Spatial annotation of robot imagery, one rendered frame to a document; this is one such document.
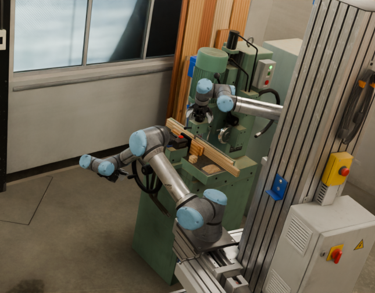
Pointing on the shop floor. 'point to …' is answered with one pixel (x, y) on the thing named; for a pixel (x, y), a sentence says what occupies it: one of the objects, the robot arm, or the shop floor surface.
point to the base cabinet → (167, 258)
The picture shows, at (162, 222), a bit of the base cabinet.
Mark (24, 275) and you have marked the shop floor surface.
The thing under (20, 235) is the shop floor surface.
